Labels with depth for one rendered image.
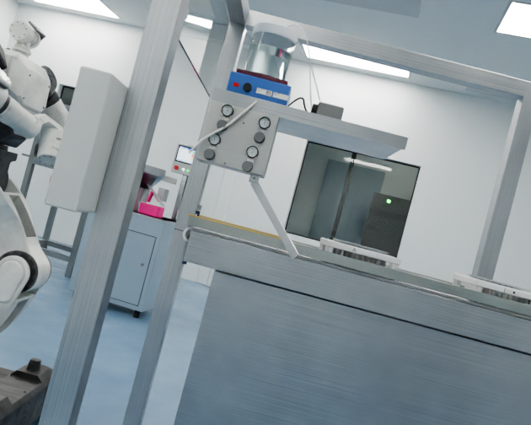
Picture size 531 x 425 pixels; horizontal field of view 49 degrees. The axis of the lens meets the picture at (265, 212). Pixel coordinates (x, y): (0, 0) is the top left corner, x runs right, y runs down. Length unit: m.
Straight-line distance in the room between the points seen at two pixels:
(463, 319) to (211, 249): 0.82
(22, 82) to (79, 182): 1.03
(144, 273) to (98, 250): 3.25
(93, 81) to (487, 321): 1.38
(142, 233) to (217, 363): 2.63
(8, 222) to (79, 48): 6.23
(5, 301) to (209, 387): 0.72
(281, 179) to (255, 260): 5.17
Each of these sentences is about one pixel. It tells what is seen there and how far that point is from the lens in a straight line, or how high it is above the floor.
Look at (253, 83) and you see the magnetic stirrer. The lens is 1.90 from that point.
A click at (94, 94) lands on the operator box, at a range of 1.12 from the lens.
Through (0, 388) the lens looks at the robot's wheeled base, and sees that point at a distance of 2.24.
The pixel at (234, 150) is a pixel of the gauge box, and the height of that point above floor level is 1.15.
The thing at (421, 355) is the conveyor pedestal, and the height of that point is 0.68.
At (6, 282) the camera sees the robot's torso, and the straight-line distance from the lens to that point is 2.09.
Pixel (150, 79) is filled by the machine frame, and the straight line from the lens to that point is 1.22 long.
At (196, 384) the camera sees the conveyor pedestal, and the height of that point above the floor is 0.40.
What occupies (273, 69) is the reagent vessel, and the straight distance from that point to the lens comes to 1.95.
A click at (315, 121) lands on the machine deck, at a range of 1.84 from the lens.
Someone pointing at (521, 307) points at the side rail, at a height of 0.91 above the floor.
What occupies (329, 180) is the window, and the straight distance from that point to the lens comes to 7.01.
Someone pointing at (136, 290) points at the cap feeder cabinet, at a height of 0.21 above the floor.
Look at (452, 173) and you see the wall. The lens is 6.94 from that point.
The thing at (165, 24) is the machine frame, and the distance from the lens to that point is 1.24.
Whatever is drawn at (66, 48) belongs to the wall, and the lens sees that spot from 8.32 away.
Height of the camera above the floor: 0.97
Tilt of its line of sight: level
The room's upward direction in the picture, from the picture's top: 15 degrees clockwise
